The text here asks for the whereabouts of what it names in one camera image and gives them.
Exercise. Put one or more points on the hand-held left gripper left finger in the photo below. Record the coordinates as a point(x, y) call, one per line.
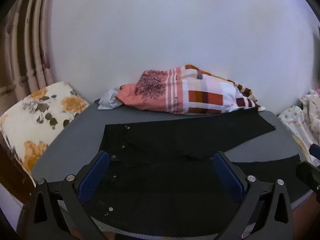
point(92, 175)

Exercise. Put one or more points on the white dotted quilt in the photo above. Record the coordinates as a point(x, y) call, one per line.
point(295, 122)

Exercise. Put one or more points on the floral yellow white cushion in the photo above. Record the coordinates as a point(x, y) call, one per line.
point(37, 122)

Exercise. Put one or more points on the striped brown curtain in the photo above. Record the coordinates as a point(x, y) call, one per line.
point(25, 55)

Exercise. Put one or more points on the checkered orange white pillow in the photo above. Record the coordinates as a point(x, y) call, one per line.
point(200, 97)

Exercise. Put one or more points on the dark wooden frame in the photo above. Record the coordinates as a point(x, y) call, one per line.
point(12, 172)

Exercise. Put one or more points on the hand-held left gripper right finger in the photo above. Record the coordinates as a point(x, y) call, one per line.
point(228, 177)

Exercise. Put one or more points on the black pants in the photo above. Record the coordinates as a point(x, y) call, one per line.
point(162, 180)

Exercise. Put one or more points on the pale grey crumpled cloth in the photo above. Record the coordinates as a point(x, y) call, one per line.
point(107, 102)

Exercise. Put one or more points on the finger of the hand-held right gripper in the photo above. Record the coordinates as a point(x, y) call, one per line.
point(315, 150)
point(308, 175)

